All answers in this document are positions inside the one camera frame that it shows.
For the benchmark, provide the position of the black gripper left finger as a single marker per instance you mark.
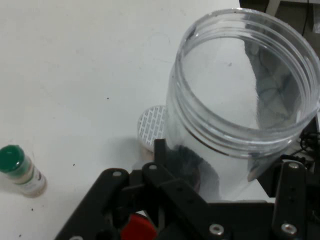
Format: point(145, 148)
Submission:
point(100, 200)

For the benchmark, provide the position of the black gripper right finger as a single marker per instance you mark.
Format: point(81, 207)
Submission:
point(290, 200)

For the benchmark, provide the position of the tall clear jar black seeds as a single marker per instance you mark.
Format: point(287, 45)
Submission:
point(180, 112)

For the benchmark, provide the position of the red bowl black rim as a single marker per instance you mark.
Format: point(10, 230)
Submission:
point(137, 227)

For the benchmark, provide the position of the small spice bottle green cap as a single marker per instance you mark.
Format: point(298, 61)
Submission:
point(25, 180)

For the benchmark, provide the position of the brown spice jar white lid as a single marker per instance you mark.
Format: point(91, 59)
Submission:
point(151, 125)

